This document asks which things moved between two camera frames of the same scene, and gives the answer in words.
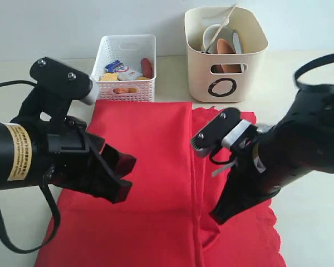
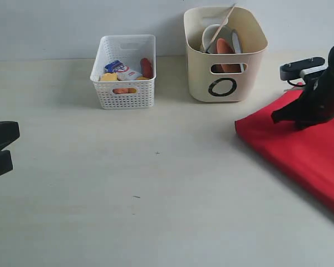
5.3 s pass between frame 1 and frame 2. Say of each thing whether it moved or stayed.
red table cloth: moved
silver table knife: stayed
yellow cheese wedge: stayed
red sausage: stayed
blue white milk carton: stayed
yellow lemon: stayed
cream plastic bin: stayed
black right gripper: moved
